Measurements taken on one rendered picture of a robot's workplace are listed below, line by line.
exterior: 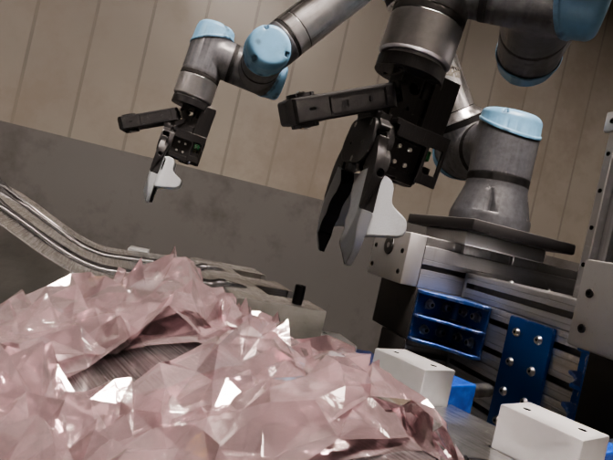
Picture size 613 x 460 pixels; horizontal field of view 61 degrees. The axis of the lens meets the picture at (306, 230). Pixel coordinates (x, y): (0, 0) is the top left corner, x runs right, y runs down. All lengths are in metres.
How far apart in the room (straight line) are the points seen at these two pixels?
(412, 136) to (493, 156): 0.51
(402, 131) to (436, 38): 0.09
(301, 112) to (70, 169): 1.77
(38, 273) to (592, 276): 0.51
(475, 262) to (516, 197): 0.14
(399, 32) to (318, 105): 0.11
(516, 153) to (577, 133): 2.11
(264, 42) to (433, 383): 0.65
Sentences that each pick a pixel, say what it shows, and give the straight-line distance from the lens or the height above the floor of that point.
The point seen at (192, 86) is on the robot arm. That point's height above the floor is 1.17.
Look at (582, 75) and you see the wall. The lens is 3.18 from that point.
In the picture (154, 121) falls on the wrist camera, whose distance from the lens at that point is 1.03.
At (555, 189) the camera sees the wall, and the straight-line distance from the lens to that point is 3.02.
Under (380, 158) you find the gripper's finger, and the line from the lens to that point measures 0.49.
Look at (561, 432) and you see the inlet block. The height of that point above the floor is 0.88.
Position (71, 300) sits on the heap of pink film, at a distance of 0.26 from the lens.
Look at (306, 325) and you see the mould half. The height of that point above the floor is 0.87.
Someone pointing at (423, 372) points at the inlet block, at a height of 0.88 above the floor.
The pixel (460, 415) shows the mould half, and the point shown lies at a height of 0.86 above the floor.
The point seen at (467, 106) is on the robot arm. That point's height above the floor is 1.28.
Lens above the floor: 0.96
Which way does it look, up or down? level
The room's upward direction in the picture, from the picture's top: 13 degrees clockwise
